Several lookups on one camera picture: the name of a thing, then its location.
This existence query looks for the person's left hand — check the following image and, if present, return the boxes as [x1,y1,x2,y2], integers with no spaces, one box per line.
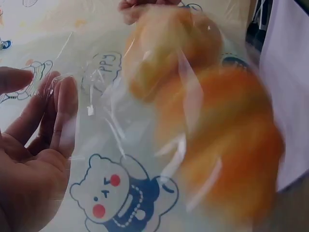
[0,66,79,232]

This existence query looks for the clear plastic bag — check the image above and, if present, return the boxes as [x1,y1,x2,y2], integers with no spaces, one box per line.
[44,4,286,230]

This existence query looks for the person's right hand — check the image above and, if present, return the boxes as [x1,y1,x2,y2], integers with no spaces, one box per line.
[118,0,182,25]

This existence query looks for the golden brown bread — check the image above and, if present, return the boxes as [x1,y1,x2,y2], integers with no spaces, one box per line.
[123,4,223,103]
[153,66,286,228]

